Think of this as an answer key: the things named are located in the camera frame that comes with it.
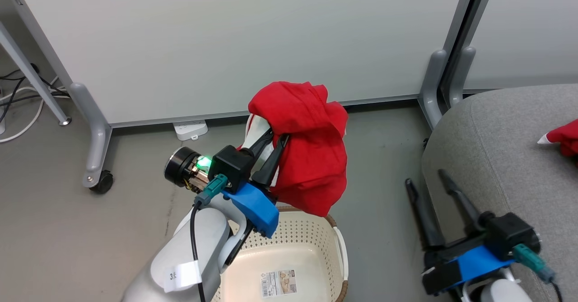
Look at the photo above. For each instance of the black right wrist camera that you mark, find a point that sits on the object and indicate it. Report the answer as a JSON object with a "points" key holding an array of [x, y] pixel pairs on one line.
{"points": [[510, 234]]}

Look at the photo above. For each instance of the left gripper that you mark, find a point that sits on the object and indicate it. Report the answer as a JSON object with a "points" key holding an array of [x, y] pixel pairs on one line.
{"points": [[180, 166]]}

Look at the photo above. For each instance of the grey metal table leg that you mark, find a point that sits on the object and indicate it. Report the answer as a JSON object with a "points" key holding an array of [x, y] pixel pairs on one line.
{"points": [[31, 72]]}

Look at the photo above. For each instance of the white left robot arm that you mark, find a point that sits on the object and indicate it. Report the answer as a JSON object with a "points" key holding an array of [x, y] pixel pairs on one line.
{"points": [[176, 243]]}

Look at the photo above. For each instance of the barcode label sticker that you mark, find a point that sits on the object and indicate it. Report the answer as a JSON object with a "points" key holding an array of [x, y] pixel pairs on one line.
{"points": [[278, 284]]}

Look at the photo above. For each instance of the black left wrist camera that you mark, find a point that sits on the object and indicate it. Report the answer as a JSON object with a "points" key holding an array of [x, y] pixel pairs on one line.
{"points": [[232, 164]]}

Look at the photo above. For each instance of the beige perforated laundry basket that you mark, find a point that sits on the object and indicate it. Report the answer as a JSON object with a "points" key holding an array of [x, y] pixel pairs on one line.
{"points": [[298, 248]]}

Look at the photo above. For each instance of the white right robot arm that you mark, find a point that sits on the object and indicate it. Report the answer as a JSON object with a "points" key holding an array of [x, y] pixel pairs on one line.
{"points": [[501, 293]]}

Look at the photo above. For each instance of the narrow white partition panel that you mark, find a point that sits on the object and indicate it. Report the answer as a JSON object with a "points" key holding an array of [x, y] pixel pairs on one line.
{"points": [[528, 26]]}

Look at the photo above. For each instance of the wide white partition panel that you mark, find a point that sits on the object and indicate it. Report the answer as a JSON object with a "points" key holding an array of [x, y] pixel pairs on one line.
{"points": [[226, 40]]}

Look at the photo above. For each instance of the grey fabric sofa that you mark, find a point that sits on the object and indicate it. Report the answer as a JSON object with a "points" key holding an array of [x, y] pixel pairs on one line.
{"points": [[505, 157]]}

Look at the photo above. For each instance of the black pad with white edge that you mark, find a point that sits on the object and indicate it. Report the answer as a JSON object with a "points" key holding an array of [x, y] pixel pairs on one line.
{"points": [[440, 279]]}

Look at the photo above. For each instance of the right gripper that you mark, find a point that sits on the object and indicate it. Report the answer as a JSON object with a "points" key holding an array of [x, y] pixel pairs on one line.
{"points": [[451, 250]]}

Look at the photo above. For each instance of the red and white garment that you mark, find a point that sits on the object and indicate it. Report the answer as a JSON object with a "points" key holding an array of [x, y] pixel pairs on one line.
{"points": [[311, 148]]}

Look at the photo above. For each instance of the white paper tag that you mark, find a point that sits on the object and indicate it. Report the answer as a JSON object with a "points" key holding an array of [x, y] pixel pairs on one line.
{"points": [[183, 276]]}

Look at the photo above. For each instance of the white power strip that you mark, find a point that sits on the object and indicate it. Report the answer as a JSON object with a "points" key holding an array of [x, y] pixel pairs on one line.
{"points": [[190, 129]]}

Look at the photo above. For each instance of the black caster wheel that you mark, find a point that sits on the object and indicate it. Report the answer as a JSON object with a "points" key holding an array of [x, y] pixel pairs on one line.
{"points": [[104, 183]]}

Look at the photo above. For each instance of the grey partition foot with caster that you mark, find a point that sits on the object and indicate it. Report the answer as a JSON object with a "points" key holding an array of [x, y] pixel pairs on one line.
{"points": [[97, 139]]}

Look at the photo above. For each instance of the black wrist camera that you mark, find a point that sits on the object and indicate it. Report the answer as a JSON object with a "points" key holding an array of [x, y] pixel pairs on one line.
{"points": [[510, 234], [232, 164]]}

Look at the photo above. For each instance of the blue right camera mount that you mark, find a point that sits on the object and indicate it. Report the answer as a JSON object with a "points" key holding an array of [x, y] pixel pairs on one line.
{"points": [[481, 263]]}

